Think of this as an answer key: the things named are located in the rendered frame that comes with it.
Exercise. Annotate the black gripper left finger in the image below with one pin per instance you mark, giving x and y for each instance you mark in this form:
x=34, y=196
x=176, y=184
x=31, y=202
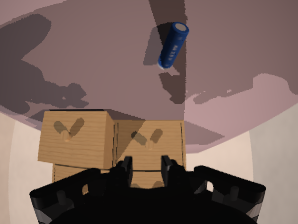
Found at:
x=53, y=199

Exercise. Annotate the blue aa battery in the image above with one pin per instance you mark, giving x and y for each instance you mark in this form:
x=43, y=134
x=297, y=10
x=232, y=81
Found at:
x=173, y=43

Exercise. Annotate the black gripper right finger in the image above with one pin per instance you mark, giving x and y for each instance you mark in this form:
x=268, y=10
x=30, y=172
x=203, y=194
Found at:
x=242, y=194

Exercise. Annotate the small brown chest of drawers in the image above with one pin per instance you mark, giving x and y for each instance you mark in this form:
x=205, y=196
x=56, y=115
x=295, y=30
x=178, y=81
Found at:
x=135, y=172

